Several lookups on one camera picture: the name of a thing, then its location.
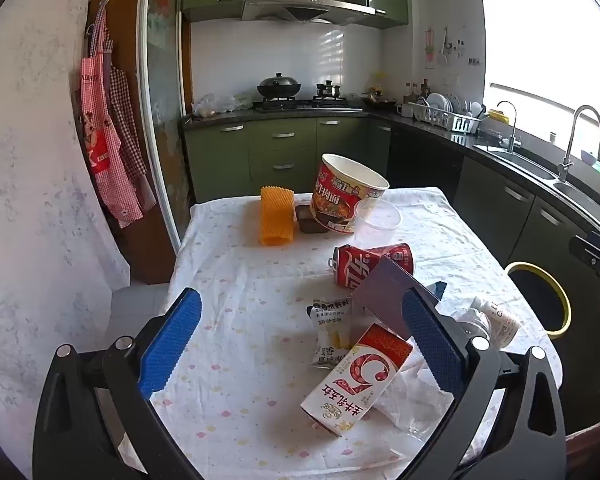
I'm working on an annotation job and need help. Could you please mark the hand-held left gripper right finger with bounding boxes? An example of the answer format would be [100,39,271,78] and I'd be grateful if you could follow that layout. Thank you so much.
[401,287,567,480]

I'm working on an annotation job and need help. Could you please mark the pink clothing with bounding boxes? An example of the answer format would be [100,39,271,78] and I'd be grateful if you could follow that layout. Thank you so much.
[565,420,600,461]

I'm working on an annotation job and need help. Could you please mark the white floral tablecloth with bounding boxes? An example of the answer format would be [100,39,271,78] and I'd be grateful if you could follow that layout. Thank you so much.
[117,187,563,480]

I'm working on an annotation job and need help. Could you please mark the tall steel faucet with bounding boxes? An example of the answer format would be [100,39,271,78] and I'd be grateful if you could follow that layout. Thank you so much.
[557,105,600,183]

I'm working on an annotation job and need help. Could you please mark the small steel faucet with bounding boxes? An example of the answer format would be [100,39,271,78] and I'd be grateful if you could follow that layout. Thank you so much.
[496,101,521,153]

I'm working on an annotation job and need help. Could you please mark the clear plastic cup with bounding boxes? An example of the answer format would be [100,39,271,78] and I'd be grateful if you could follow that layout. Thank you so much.
[352,197,402,233]

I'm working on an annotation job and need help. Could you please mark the black gas stove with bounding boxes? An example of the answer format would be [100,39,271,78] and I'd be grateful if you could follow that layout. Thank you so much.
[252,97,363,112]

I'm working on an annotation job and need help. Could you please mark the black lidded wok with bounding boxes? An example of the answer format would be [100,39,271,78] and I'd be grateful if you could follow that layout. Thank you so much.
[256,72,302,101]

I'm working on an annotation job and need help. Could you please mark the hanging kitchen utensils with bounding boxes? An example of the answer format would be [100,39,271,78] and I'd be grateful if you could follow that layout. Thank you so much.
[440,27,468,66]

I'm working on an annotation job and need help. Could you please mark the small white bottle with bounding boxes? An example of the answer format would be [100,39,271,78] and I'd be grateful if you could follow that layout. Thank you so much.
[470,296,523,350]

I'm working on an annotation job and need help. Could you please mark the seasoning bottles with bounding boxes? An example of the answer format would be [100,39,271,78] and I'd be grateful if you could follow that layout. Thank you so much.
[404,79,431,106]

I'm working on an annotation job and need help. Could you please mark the brown checked apron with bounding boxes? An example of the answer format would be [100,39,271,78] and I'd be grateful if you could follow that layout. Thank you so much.
[107,67,156,211]

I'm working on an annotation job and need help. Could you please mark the brown plastic tray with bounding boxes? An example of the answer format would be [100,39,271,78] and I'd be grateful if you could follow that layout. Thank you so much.
[294,204,331,235]

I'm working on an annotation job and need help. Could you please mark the red cola can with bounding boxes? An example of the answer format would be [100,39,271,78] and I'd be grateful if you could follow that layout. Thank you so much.
[375,242,414,276]
[329,245,381,292]

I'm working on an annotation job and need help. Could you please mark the white dish rack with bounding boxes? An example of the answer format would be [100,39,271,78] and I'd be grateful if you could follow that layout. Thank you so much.
[412,92,483,135]

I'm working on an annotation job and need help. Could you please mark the red checked apron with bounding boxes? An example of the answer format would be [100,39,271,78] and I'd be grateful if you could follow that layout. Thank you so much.
[77,10,146,228]

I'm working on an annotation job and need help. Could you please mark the steel double sink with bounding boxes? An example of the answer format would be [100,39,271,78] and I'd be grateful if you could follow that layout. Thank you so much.
[472,144,600,231]

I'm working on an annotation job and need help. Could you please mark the bright window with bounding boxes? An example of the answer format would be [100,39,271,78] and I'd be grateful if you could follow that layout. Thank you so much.
[480,0,600,171]

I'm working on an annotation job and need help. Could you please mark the dark frying pan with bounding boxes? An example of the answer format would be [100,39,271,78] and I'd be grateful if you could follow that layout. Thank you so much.
[361,91,398,108]

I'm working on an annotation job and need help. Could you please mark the black kitchen countertop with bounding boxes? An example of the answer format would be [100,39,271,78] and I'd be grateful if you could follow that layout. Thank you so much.
[182,107,600,241]

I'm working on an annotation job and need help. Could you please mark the white snack packet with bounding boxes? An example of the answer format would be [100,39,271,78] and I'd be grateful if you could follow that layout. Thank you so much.
[307,299,353,368]

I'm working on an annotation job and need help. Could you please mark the grey blue tube packet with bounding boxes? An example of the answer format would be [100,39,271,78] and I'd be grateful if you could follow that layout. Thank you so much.
[352,259,448,338]

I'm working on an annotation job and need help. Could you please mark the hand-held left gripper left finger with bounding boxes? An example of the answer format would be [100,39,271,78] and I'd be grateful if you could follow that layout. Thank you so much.
[32,287,203,480]

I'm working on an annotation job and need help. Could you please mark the frosted glass sliding door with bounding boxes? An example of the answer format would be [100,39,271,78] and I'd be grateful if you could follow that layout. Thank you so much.
[139,0,193,261]

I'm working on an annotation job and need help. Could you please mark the dark kitchen base cabinet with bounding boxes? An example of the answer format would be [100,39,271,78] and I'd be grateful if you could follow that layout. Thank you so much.
[387,125,600,411]

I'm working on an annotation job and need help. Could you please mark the red white milk carton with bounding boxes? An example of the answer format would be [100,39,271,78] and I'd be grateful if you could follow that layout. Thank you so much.
[300,322,413,437]

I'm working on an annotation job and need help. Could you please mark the yellow rimmed trash bin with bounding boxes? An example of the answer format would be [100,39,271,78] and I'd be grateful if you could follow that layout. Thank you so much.
[504,261,573,341]

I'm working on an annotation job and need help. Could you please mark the green kitchen base cabinet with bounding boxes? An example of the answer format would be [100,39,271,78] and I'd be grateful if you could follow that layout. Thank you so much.
[182,116,392,201]

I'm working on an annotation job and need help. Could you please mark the clear plastic bags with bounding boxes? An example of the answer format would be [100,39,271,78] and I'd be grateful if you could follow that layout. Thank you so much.
[192,92,253,116]

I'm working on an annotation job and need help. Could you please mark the red instant noodle cup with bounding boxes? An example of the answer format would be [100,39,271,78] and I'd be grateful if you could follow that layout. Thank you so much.
[311,153,390,234]

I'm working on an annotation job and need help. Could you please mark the orange foam fruit net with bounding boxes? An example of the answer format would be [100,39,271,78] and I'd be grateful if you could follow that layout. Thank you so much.
[260,186,296,247]

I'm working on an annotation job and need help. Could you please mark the white paper towel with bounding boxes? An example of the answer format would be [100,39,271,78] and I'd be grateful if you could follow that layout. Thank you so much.
[375,345,456,431]

